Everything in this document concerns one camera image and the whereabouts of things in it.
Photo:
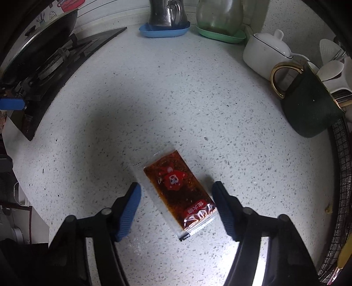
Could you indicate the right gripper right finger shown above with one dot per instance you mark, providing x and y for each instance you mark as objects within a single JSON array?
[{"x": 230, "y": 210}]

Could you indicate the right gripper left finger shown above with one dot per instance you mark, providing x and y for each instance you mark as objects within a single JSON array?
[{"x": 126, "y": 208}]

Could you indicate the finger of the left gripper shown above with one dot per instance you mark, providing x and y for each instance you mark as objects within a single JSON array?
[{"x": 12, "y": 104}]

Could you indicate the black gas stove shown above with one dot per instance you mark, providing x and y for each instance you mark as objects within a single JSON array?
[{"x": 39, "y": 89}]

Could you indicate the red chili sauce sachet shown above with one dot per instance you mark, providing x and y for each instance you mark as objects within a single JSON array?
[{"x": 174, "y": 189}]

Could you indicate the black wok with glass lid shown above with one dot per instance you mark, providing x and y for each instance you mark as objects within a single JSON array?
[{"x": 38, "y": 47}]

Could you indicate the black mug utensil holder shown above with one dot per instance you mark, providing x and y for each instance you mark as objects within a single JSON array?
[{"x": 307, "y": 104}]

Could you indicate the blue saucer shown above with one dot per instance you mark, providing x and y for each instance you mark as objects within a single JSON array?
[{"x": 150, "y": 31}]

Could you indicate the white sugar pot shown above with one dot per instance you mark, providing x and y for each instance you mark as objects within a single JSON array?
[{"x": 263, "y": 51}]

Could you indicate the white ladle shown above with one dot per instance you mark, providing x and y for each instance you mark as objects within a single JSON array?
[{"x": 335, "y": 72}]

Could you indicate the steel teapot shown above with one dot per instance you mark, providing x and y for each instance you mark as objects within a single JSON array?
[{"x": 168, "y": 14}]

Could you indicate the glass carafe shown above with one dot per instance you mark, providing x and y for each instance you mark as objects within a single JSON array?
[{"x": 220, "y": 16}]

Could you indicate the kitchen wall sticker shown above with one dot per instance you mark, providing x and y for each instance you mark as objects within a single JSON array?
[{"x": 57, "y": 8}]

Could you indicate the black wire rack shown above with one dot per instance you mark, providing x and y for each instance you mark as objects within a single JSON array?
[{"x": 341, "y": 207}]

